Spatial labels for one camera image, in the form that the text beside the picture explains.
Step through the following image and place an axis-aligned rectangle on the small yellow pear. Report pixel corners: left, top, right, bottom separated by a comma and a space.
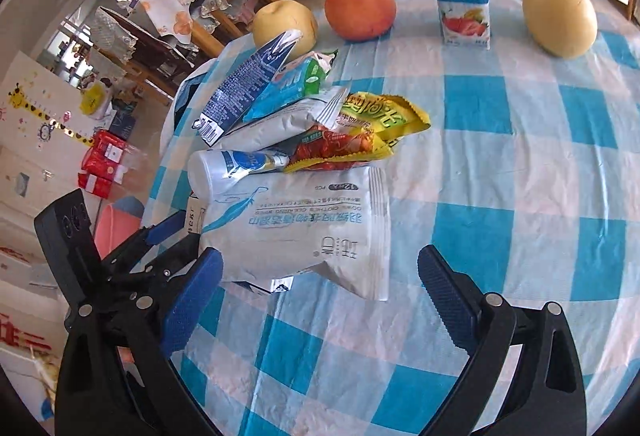
522, 0, 599, 60

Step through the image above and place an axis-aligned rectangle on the red snack wrapper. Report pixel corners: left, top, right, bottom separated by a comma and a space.
284, 126, 391, 173

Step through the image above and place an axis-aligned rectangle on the crushed white plastic bottle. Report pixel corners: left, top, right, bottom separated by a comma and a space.
187, 147, 291, 199

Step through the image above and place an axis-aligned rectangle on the dark blue carton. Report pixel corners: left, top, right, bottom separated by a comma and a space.
198, 30, 304, 147

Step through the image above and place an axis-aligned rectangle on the red package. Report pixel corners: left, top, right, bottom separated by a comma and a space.
91, 129, 131, 183
77, 170, 115, 200

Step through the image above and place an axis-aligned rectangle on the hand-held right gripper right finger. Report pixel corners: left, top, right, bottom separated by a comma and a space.
416, 243, 587, 436

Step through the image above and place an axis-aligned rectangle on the silver foil packet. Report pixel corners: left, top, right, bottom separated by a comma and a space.
212, 86, 349, 152

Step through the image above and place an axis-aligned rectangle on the yellow plastic bag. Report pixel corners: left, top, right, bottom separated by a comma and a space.
80, 81, 113, 117

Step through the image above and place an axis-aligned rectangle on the red apple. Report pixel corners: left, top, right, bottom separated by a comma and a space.
324, 0, 397, 42

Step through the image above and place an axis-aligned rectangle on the white wet wipes packet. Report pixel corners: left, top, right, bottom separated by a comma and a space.
199, 165, 392, 302

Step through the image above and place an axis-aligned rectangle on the blue checked tablecloth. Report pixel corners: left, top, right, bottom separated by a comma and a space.
140, 0, 640, 436

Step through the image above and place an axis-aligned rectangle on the blue cartoon cow snack packet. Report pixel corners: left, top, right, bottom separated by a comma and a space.
243, 49, 339, 123

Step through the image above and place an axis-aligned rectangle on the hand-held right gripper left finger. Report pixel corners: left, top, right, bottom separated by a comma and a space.
54, 247, 224, 436

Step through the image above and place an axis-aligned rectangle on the yellow snack wrapper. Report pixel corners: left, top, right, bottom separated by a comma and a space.
340, 91, 432, 152

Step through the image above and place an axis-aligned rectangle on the giraffe wall sticker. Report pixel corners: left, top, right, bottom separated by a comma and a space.
7, 84, 96, 144

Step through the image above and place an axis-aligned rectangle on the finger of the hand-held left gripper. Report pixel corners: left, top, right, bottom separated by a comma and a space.
100, 211, 187, 278
107, 233, 202, 306

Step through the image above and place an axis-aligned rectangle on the pink plastic bin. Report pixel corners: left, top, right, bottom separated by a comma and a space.
94, 196, 146, 262

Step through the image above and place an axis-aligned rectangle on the large yellow pear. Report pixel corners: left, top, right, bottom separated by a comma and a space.
251, 0, 319, 62

